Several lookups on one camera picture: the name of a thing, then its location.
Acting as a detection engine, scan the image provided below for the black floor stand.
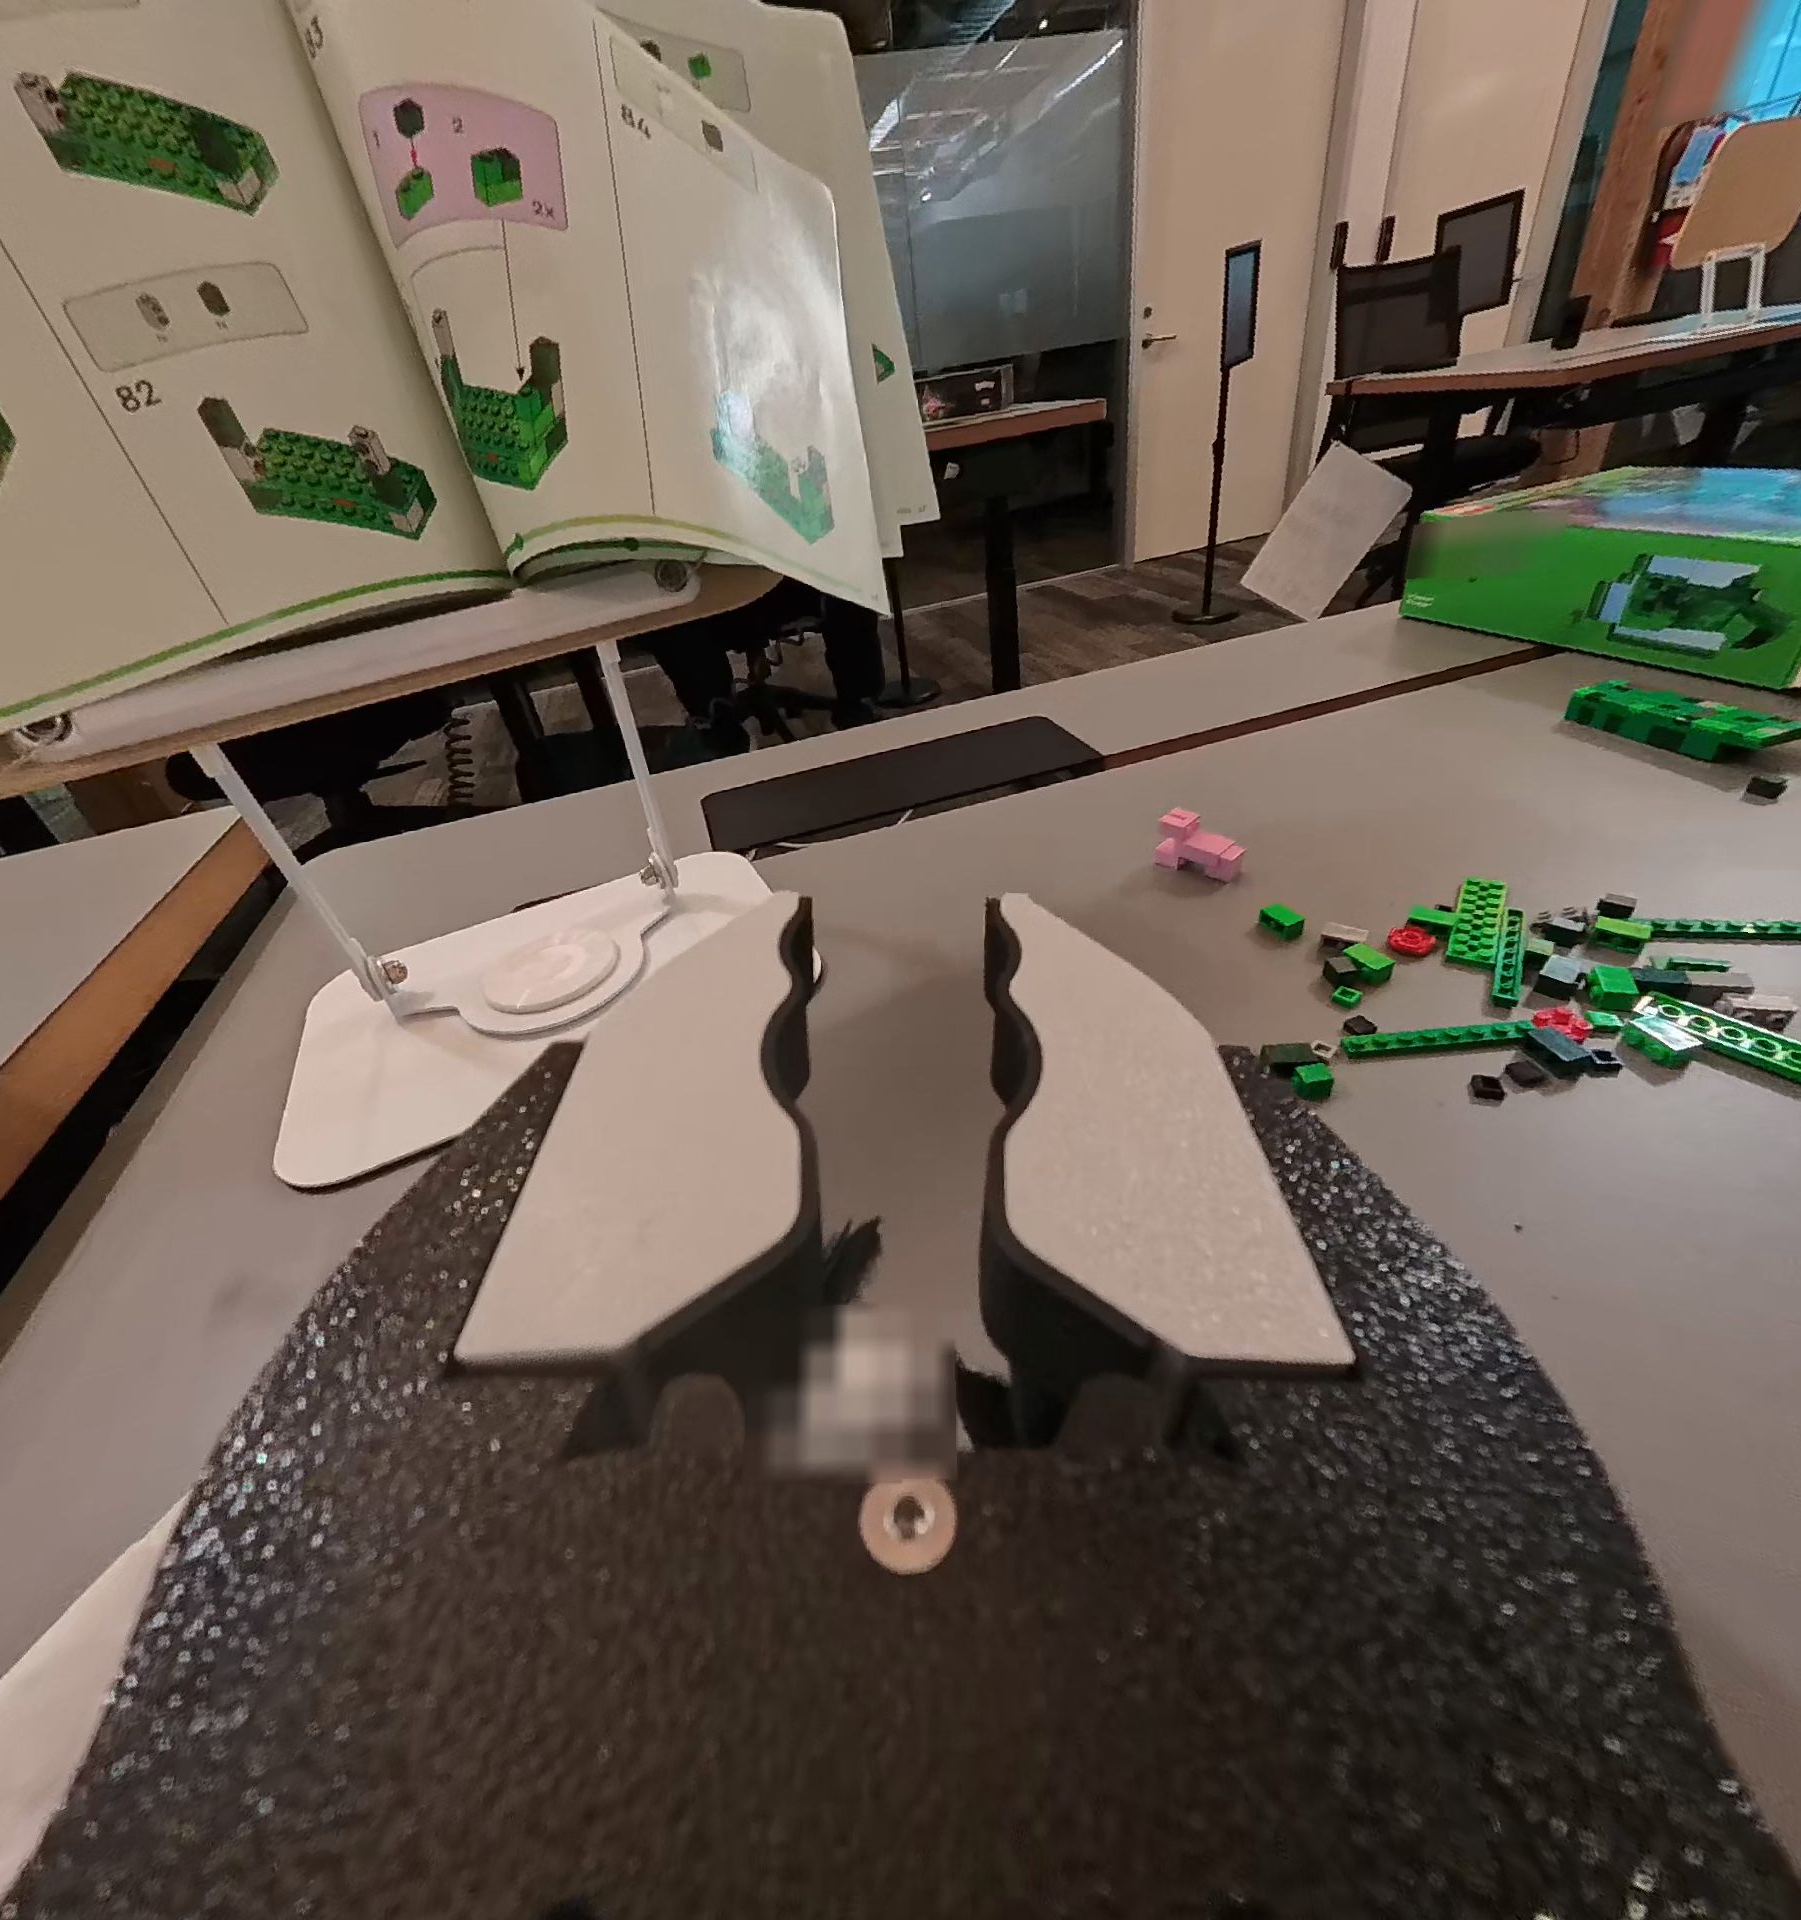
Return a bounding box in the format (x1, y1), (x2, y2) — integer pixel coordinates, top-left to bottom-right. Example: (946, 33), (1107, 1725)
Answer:
(1169, 237), (1266, 623)

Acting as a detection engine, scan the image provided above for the black desk cable cover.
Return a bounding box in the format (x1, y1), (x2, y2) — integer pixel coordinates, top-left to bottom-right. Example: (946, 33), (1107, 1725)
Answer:
(701, 715), (1107, 861)

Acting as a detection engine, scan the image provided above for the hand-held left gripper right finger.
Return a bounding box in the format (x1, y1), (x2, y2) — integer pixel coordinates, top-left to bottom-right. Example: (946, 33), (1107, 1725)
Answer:
(985, 895), (1359, 1380)

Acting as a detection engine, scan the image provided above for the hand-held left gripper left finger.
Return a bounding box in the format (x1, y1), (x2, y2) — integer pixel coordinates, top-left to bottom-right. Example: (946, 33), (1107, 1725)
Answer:
(453, 895), (826, 1380)

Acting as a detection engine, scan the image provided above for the black monitor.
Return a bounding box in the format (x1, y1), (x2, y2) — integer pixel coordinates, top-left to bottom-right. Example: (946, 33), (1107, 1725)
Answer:
(1433, 190), (1526, 316)

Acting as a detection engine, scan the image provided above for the white paper bag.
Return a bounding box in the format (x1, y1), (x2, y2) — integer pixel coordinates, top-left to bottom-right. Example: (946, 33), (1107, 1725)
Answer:
(0, 1500), (186, 1920)

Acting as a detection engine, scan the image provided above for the short wide green plate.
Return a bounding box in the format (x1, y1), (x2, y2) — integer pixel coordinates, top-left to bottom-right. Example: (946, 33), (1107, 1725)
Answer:
(1441, 875), (1518, 966)

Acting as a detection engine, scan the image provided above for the long wooden table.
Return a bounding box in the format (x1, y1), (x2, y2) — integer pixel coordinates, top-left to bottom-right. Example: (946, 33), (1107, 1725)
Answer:
(1327, 299), (1801, 486)

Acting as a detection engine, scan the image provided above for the green toy box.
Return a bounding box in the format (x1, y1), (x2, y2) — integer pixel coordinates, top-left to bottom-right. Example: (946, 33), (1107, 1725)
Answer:
(1406, 467), (1801, 694)

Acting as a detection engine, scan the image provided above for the wood-edged grey desk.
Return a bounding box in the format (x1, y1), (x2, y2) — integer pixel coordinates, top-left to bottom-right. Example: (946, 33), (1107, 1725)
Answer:
(0, 813), (287, 1278)

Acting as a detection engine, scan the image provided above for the black office chair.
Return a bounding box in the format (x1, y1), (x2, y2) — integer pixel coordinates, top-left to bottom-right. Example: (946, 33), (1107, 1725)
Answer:
(643, 593), (921, 734)

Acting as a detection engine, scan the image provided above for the white paper sheet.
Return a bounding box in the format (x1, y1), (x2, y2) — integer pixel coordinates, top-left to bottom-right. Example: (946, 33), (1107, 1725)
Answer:
(1242, 443), (1416, 619)

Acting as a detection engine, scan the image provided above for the small wooden book stand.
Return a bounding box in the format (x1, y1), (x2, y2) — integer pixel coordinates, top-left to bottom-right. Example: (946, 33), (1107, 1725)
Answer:
(1664, 104), (1801, 319)

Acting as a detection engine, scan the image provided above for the pink brick pig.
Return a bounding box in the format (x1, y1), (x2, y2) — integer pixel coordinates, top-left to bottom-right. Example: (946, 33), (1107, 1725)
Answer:
(1152, 805), (1246, 880)

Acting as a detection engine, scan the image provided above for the brick instruction booklet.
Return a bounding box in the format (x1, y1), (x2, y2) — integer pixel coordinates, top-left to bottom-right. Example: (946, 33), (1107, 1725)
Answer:
(0, 0), (946, 763)

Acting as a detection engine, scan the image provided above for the flat green brick panel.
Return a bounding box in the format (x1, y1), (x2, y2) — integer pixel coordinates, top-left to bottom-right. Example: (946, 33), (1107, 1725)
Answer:
(1561, 678), (1801, 769)

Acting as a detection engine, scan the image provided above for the white door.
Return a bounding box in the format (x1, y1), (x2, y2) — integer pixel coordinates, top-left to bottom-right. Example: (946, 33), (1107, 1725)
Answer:
(1136, 0), (1353, 565)

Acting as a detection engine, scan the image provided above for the wooden and white book stand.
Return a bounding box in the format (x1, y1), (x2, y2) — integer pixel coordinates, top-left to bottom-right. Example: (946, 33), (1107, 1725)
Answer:
(0, 565), (779, 1194)

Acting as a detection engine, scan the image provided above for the wooden background table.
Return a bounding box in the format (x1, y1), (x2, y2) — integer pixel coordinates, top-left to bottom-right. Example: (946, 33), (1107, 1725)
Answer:
(911, 392), (1107, 694)

